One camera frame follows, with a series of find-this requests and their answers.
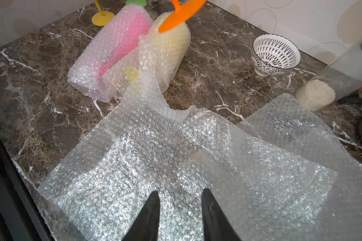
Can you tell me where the orange bubble glass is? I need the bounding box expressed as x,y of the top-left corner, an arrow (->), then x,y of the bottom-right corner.
158,0 -> 207,33

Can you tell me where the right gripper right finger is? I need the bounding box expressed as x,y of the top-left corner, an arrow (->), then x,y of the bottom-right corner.
202,188 -> 241,241

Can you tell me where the pink bubble wrapped glass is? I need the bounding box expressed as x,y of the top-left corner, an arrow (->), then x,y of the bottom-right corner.
67,4 -> 153,102

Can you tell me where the green wine glass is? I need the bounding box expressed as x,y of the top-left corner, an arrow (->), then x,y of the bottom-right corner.
126,0 -> 147,7

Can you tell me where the clear bubble wrap sheet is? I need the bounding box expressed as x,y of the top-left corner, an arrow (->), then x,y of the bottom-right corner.
238,93 -> 362,241
36,36 -> 338,241

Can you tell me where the white sink strainer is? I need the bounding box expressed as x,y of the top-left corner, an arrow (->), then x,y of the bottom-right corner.
251,34 -> 301,77

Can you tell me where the yellow bubble glass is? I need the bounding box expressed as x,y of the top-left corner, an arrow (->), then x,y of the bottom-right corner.
103,12 -> 191,94

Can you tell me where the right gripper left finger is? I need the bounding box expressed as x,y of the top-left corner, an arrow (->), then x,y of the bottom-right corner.
122,191 -> 160,241

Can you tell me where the beige bubble glass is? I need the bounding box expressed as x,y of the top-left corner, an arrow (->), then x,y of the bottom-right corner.
92,0 -> 115,27

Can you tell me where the clear jar with powder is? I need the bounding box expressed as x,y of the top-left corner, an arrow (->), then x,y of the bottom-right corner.
295,38 -> 362,111

